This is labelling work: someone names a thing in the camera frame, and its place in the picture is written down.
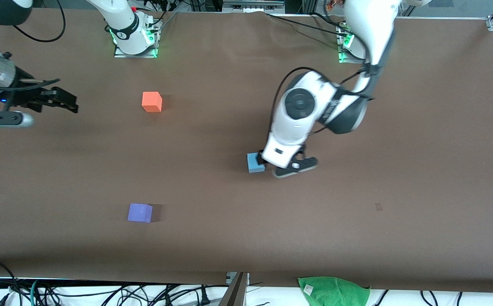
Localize blue foam block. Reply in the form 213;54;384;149
247;153;266;173

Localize orange foam block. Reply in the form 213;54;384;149
142;91;162;113

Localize purple foam block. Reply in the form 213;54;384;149
127;203;153;223

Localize brown table cover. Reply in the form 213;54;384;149
0;8;493;294

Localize green cloth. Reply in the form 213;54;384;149
297;276;371;306

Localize grey metal equipment box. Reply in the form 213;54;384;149
223;0;285;13

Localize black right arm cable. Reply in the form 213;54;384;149
11;0;66;43

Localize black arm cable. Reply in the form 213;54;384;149
270;66;372;137
11;0;66;43

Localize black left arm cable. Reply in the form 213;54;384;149
270;66;372;137

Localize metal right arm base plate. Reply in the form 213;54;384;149
114;19;162;59

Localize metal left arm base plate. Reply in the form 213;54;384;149
336;21;370;64

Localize teal cable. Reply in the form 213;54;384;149
30;279;43;306

